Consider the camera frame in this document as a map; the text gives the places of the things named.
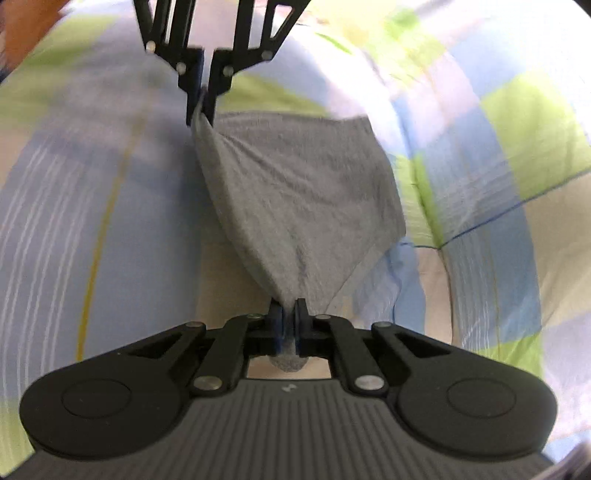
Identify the checkered bed sheet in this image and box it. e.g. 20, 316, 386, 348
0, 0, 591, 472

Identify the orange brown object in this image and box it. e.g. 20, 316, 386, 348
0, 0, 70, 79

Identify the grey knit garment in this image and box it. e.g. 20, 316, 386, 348
190, 99, 408, 374

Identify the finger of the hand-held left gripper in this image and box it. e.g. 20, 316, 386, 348
202, 0, 311, 123
133, 0, 205, 128

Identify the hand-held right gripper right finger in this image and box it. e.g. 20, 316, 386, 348
294, 298, 451, 397

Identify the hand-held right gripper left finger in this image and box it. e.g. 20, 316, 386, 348
115, 299, 284, 397

